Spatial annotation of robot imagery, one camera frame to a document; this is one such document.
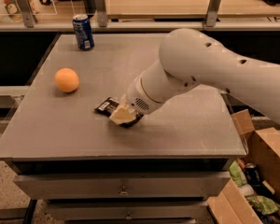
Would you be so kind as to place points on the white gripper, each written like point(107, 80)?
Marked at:
point(137, 97)

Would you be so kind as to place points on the black rxbar chocolate wrapper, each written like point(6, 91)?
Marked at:
point(109, 105)

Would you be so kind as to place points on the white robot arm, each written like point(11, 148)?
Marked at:
point(188, 58)

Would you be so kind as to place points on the blue pepsi can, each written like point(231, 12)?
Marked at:
point(82, 29)

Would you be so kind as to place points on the dark can in box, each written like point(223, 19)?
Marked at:
point(252, 174)

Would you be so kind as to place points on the orange fruit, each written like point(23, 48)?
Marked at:
point(66, 80)

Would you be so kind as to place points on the grey drawer cabinet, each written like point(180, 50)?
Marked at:
point(54, 132)

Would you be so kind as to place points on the upper grey drawer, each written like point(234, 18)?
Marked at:
point(123, 185)

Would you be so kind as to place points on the grey drawer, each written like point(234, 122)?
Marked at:
point(127, 210)
point(123, 185)

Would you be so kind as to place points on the lower grey drawer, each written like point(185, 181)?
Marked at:
point(127, 210)

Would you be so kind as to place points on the green snack bag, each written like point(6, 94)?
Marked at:
point(237, 174)

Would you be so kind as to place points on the brown cardboard box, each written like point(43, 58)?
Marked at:
point(231, 206)

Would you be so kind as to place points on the green chip bag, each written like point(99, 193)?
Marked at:
point(263, 205)

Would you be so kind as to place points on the middle metal bracket post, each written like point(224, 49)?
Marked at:
point(102, 18)

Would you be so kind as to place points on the metal bracket post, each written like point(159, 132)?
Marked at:
point(28, 16)
point(211, 13)
point(102, 18)

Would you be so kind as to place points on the left metal bracket post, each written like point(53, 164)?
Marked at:
point(28, 16)

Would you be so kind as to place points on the right metal bracket post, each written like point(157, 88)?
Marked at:
point(211, 13)

